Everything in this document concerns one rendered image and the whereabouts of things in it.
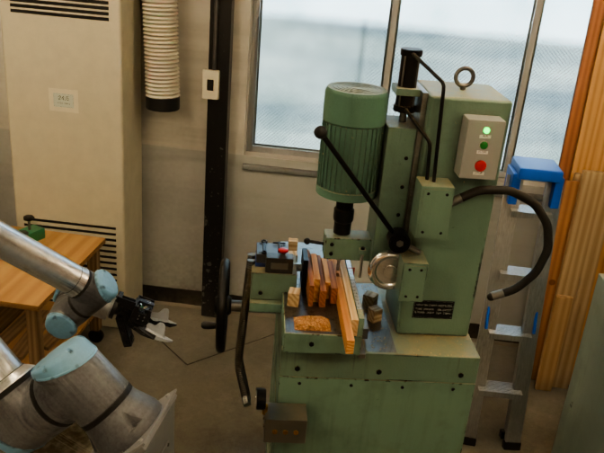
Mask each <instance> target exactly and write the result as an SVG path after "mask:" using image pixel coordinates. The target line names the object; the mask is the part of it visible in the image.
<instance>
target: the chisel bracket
mask: <svg viewBox="0 0 604 453"><path fill-rule="evenodd" d="M323 242H324V245H323V247H322V250H323V256H324V259H335V260H337V261H341V260H353V261H359V260H360V254H359V247H362V246H364V247H365V248H366V255H364V256H363V261H368V260H369V253H370V246H371V238H370V235H369V231H358V230H351V233H350V234H349V235H337V234H335V233H334V232H333V229H325V230H324V237H323Z"/></svg>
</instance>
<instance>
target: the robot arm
mask: <svg viewBox="0 0 604 453"><path fill-rule="evenodd" d="M0 259H1V260H3V261H5V262H8V263H10V264H11V265H12V266H14V267H16V268H18V269H20V270H22V271H25V272H26V273H28V274H30V275H31V276H33V277H35V278H37V279H39V280H41V281H43V282H45V283H47V284H49V285H50V286H52V287H54V288H56V291H55V294H54V296H53V302H55V303H54V305H53V307H52V308H51V310H50V311H49V313H48V315H47V317H46V321H45V327H46V329H47V331H48V332H49V333H50V334H51V335H53V336H54V337H56V338H59V339H68V338H70V339H69V340H67V341H65V342H63V343H62V344H60V345H59V346H58V347H57V348H56V349H54V350H53V351H51V352H50V353H49V354H48V355H47V356H46V357H45V358H43V359H42V360H41V361H40V362H38V363H37V364H36V365H32V364H24V363H21V361H20V360H19V359H18V358H17V357H16V355H15V354H14V353H13V352H12V350H11V349H10V348H9V347H8V346H7V345H6V343H5V342H4V341H3V340H2V338H1V337H0V449H1V450H2V451H3V452H5V453H31V452H32V451H34V450H36V449H39V448H41V447H43V446H44V445H45V444H46V443H47V442H49V441H50V440H52V439H53V438H55V437H56V436H57V435H58V434H59V433H61V432H62V431H64V430H65V429H67V428H68V427H69V426H71V425H72V424H73V423H75V422H76V423H77V424H78V425H79V426H80V427H81V428H82V429H83V430H84V431H85V432H86V433H87V435H88V437H89V440H90V441H91V444H92V446H93V450H94V452H95V453H123V452H125V451H126V450H127V449H129V448H130V447H131V446H132V445H133V444H134V443H135V442H136V441H137V440H138V439H139V438H140V437H141V436H142V435H143V434H144V433H145V432H146V431H147V430H148V429H149V427H150V426H151V425H152V424H153V422H154V421H155V419H156V418H157V416H158V415H159V413H160V412H161V410H162V404H161V403H160V402H159V401H158V400H157V399H156V398H154V397H152V396H151V395H148V394H146V393H144V392H142V391H140V390H138V389H136V388H135V387H133V386H132V385H131V384H130V383H129V382H128V380H127V379H126V378H124V377H123V375H122V374H121V373H120V372H119V371H118V370H117V369H116V368H115V367H114V366H113V365H112V364H111V363H110V362H109V360H108V359H107V358H106V357H105V356H104V355H103V354H102V353H101V352H100V351H99V350H98V349H97V347H96V346H95V345H94V344H92V343H91V342H90V341H89V340H87V339H86V338H85V337H84V336H82V335H77V336H74V334H75V333H76V332H77V328H78V327H79V325H81V324H82V323H84V322H85V321H86V320H87V319H89V318H90V317H91V316H92V315H93V316H95V317H98V318H101V319H103V320H106V317H107V316H108V318H110V319H112V318H113V315H114V314H115V315H117V316H116V318H115V319H116V322H117V326H118V328H119V331H120V337H121V340H122V343H123V346H124V347H131V346H132V344H133V342H134V335H133V333H132V330H131V329H133V330H134V331H136V332H137V333H139V334H140V335H142V336H145V337H147V338H149V339H152V340H157V341H160V342H173V340H172V339H170V338H168V337H166V336H164V332H165V327H166V326H167V327H173V326H176V325H177V324H176V323H175V322H173V321H170V320H168V318H169V309H168V308H164V309H162V310H161V311H160V312H159V313H155V312H154V313H151V312H152V310H153V307H154V304H155V303H154V302H155V301H154V300H153V299H150V298H145V297H143V296H140V295H138V298H137V299H134V298H129V297H126V296H124V295H123V294H124V292H122V291H120V293H119V295H118V285H117V282H116V280H115V279H114V278H113V276H112V275H111V274H110V273H109V272H107V271H106V270H97V271H96V272H93V271H90V270H88V269H87V268H84V267H82V266H80V265H79V264H77V263H75V262H73V261H71V260H69V259H67V257H65V256H63V255H61V254H59V253H57V252H55V251H53V250H52V249H50V248H48V247H47V246H46V245H44V244H41V243H40V242H38V241H36V240H34V239H33V238H31V237H29V236H27V235H26V234H24V233H22V232H20V231H19V230H17V229H15V228H13V227H12V226H9V225H7V224H6V223H5V222H3V221H1V220H0ZM117 295H118V296H117ZM116 296H117V297H116ZM143 298H145V299H143ZM146 299H148V300H151V301H148V300H146ZM72 336H74V337H72ZM71 337H72V338H71Z"/></svg>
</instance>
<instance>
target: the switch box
mask: <svg viewBox="0 0 604 453"><path fill-rule="evenodd" d="M484 127H489V128H490V129H491V131H490V133H488V134H484V133H483V128H484ZM505 127H506V121H505V120H503V119H502V118H501V117H500V116H489V115H475V114H464V115H463V119H462V125H461V130H460V136H459V141H458V146H457V156H456V162H455V167H454V172H455V173H456V174H457V176H458V177H459V178H467V179H483V180H495V177H496V173H497V168H498V163H499V159H500V154H501V149H502V141H503V136H504V131H505ZM480 135H489V136H491V138H479V137H480ZM482 141H487V142H488V147H487V148H486V149H485V150H483V149H481V148H480V147H479V144H480V142H482ZM477 150H481V151H488V155H485V154H477V153H476V152H477ZM479 160H483V161H485V162H486V168H485V169H484V170H483V171H482V172H484V175H474V174H473V172H478V171H477V170H476V169H475V163H476V162H477V161H479Z"/></svg>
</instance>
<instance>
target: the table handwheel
mask: <svg viewBox="0 0 604 453"><path fill-rule="evenodd" d="M229 285H230V261H229V259H227V258H224V259H222V261H221V263H220V269H219V279H218V295H217V296H216V297H215V311H214V312H215V314H216V315H217V320H216V351H217V352H218V353H222V352H224V351H225V348H226V341H227V318H228V316H229V315H230V314H231V312H241V309H242V308H241V307H242V301H243V300H233V299H232V298H231V297H230V296H229Z"/></svg>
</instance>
